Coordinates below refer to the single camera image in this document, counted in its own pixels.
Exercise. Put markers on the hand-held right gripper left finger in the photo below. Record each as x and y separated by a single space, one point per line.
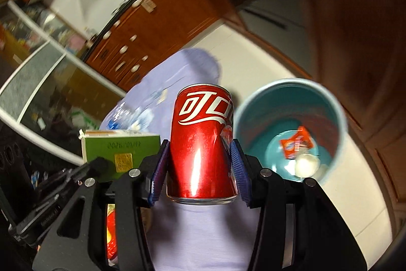
158 175

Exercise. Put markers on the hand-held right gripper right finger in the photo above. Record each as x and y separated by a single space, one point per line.
238 175

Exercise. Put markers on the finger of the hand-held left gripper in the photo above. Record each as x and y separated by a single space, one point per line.
98 164

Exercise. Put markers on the green carton box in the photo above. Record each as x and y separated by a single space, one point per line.
127 144

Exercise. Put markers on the red soda can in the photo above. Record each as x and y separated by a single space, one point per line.
199 147

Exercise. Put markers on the teal waste bin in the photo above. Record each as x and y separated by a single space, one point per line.
263 131

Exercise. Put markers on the red snack packet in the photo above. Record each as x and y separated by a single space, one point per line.
111 236

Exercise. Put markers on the green white bag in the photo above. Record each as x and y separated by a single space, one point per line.
82 120

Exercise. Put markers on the clear plastic water bottle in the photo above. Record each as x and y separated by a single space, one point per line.
127 118

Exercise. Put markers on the orange snack wrapper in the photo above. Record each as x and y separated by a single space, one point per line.
295 142

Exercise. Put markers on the white crumpled tissue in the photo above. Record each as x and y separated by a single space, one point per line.
306 164

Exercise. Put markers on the lilac floral tablecloth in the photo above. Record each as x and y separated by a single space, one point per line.
190 77

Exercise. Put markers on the glass sliding door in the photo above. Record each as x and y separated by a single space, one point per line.
19 74

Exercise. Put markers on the grey appliance door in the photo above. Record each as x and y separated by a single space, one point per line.
269 17

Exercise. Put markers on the wooden drawer cabinet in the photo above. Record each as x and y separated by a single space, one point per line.
190 4

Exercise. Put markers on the brown wooden door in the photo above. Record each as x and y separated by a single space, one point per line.
349 20

